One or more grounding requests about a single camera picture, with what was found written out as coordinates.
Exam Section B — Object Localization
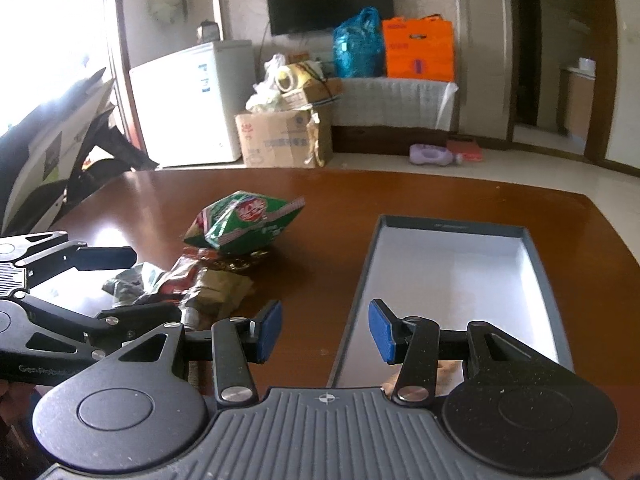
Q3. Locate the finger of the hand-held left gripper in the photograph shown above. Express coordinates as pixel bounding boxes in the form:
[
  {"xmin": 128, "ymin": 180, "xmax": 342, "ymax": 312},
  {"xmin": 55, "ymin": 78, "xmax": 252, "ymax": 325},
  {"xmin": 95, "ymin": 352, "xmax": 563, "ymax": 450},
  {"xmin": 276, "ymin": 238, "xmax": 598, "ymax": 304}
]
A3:
[
  {"xmin": 0, "ymin": 231, "xmax": 137, "ymax": 272},
  {"xmin": 14, "ymin": 292, "xmax": 184, "ymax": 357}
]

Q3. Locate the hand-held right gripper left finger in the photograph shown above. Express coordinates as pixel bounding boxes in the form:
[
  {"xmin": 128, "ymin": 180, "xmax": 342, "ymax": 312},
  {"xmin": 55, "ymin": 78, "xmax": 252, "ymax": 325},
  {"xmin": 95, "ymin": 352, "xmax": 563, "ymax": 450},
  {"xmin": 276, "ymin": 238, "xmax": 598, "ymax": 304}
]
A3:
[{"xmin": 100, "ymin": 300, "xmax": 284, "ymax": 407}]

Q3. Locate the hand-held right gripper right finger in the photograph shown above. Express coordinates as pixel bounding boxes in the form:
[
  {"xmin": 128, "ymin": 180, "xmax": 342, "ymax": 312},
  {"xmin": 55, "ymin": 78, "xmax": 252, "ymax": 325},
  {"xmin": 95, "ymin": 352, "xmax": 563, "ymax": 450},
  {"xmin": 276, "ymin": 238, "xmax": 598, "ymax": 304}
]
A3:
[{"xmin": 368, "ymin": 298, "xmax": 576, "ymax": 406}]

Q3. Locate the grey green snack packet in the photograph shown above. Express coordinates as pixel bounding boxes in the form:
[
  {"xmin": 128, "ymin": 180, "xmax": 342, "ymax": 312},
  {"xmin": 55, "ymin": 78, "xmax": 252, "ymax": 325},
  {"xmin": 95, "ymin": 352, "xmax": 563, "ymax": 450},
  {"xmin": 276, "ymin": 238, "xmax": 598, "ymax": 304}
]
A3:
[{"xmin": 102, "ymin": 262, "xmax": 170, "ymax": 309}]

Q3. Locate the tan snack packet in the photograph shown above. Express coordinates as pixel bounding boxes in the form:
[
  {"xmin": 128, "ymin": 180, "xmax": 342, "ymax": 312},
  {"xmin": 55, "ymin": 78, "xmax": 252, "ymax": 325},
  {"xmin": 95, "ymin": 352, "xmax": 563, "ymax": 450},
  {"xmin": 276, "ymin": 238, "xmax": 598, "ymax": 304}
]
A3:
[{"xmin": 179, "ymin": 269, "xmax": 255, "ymax": 331}]

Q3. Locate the red snack packet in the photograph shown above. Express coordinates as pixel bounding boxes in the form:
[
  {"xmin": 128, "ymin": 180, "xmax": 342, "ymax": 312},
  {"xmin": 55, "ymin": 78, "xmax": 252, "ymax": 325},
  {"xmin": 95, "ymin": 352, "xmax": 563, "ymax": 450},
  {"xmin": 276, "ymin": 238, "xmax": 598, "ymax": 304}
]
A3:
[{"xmin": 159, "ymin": 247, "xmax": 223, "ymax": 307}]

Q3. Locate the gold dark snack packet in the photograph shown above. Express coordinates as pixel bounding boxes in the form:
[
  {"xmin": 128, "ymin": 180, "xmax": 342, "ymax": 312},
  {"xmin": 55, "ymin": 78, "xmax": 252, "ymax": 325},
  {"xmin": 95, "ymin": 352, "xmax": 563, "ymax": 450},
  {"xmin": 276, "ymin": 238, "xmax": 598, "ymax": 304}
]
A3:
[{"xmin": 220, "ymin": 249, "xmax": 274, "ymax": 274}]

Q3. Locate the grey cardboard box white inside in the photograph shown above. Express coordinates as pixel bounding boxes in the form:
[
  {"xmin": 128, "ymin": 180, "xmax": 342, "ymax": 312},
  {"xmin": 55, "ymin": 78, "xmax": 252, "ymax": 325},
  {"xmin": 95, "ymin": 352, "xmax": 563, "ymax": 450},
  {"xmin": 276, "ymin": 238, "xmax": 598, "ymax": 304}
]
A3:
[{"xmin": 327, "ymin": 214, "xmax": 576, "ymax": 390}]

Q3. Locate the green snack bag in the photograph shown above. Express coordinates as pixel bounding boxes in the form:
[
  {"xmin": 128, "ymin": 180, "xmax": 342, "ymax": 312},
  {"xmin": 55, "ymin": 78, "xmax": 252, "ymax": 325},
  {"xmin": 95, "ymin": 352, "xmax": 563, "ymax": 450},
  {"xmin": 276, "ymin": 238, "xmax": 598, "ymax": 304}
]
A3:
[{"xmin": 182, "ymin": 190, "xmax": 307, "ymax": 255}]

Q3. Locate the white electric scooter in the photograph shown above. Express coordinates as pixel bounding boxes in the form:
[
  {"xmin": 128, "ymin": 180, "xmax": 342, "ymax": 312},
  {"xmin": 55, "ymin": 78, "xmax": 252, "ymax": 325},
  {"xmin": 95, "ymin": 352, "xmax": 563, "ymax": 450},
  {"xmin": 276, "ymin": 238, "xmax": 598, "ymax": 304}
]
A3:
[{"xmin": 0, "ymin": 66, "xmax": 162, "ymax": 242}]

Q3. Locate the white chest freezer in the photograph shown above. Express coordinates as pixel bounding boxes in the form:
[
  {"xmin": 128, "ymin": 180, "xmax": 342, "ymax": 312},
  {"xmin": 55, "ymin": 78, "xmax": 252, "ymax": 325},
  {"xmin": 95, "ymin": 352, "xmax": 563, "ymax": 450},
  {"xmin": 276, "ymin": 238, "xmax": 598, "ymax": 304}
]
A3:
[{"xmin": 129, "ymin": 40, "xmax": 257, "ymax": 169}]

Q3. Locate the purple plastic bottle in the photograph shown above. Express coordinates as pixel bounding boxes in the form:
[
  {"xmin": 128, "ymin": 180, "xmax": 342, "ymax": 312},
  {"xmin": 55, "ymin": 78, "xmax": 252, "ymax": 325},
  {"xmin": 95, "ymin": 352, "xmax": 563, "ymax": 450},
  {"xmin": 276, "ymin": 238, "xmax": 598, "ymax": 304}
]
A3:
[{"xmin": 409, "ymin": 143, "xmax": 464, "ymax": 167}]

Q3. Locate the large cardboard box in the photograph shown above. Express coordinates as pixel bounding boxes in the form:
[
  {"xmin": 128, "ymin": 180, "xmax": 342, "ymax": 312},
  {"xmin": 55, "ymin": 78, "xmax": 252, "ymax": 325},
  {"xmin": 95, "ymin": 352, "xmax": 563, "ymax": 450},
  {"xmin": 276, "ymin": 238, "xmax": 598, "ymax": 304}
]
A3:
[{"xmin": 235, "ymin": 109, "xmax": 335, "ymax": 170}]

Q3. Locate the red flat package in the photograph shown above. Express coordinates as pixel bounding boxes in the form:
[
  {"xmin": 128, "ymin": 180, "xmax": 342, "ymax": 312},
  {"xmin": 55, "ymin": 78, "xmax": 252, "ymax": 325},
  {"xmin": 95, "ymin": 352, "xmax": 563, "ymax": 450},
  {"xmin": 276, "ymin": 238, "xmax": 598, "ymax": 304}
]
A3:
[{"xmin": 446, "ymin": 138, "xmax": 485, "ymax": 164}]

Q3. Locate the white plastic bag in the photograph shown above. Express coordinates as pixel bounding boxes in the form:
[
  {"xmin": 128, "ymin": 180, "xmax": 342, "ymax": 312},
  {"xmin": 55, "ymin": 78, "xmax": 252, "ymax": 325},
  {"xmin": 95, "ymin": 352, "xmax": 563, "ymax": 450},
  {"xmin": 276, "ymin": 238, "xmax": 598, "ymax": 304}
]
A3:
[{"xmin": 244, "ymin": 53, "xmax": 292, "ymax": 114}]

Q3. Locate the white checked cloth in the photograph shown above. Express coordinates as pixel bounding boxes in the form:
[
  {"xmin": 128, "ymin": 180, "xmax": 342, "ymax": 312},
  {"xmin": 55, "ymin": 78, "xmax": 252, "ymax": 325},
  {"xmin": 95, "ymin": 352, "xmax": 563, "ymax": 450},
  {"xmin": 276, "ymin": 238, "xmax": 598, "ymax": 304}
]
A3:
[{"xmin": 325, "ymin": 77, "xmax": 460, "ymax": 134}]

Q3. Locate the dark kettle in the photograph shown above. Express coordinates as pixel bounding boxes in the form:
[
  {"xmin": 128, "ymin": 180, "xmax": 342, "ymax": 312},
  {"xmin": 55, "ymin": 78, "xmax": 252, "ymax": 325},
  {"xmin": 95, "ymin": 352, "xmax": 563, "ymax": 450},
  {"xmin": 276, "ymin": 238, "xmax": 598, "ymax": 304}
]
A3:
[{"xmin": 196, "ymin": 20, "xmax": 224, "ymax": 45}]

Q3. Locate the small cardboard box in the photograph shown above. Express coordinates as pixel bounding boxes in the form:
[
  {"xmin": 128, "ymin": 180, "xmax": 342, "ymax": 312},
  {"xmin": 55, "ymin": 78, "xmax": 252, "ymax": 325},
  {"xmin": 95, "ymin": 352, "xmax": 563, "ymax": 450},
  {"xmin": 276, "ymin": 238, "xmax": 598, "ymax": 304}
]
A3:
[{"xmin": 280, "ymin": 77, "xmax": 345, "ymax": 110}]

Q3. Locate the yellow tape roll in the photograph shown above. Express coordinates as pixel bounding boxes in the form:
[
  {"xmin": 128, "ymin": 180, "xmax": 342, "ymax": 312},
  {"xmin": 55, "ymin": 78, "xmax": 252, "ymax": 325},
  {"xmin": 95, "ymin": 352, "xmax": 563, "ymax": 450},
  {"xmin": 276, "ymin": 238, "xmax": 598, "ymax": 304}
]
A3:
[{"xmin": 273, "ymin": 64, "xmax": 302, "ymax": 94}]

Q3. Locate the beige printed bag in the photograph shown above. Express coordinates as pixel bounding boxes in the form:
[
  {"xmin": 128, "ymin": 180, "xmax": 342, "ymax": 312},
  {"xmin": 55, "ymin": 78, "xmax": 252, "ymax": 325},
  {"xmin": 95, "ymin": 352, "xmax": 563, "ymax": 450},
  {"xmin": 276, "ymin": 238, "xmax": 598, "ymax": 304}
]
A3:
[{"xmin": 294, "ymin": 60, "xmax": 327, "ymax": 84}]

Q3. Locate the orange shopping bag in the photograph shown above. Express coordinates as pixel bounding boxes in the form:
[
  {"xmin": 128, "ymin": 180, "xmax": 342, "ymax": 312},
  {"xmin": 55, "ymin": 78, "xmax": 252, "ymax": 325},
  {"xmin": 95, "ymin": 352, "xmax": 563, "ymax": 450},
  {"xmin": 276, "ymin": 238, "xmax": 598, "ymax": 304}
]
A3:
[{"xmin": 382, "ymin": 16, "xmax": 456, "ymax": 82}]

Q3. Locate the blue plastic bag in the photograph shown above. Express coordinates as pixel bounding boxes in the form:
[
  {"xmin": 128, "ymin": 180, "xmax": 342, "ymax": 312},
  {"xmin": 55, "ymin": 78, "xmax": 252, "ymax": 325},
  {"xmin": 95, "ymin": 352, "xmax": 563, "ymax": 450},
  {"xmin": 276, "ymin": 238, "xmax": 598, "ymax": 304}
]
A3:
[{"xmin": 332, "ymin": 7, "xmax": 387, "ymax": 80}]

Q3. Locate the wooden kitchen cabinet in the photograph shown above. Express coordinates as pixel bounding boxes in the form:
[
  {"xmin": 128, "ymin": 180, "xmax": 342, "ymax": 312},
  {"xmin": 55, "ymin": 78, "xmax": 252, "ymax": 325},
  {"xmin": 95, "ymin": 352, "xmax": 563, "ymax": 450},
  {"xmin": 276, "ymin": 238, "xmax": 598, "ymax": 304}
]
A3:
[{"xmin": 557, "ymin": 66, "xmax": 599, "ymax": 142}]

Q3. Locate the black television cable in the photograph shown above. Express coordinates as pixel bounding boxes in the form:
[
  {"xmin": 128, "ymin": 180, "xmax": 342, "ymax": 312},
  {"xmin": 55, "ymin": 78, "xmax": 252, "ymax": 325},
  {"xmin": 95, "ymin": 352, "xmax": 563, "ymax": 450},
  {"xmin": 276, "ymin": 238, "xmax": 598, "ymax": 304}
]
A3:
[{"xmin": 257, "ymin": 20, "xmax": 274, "ymax": 87}]

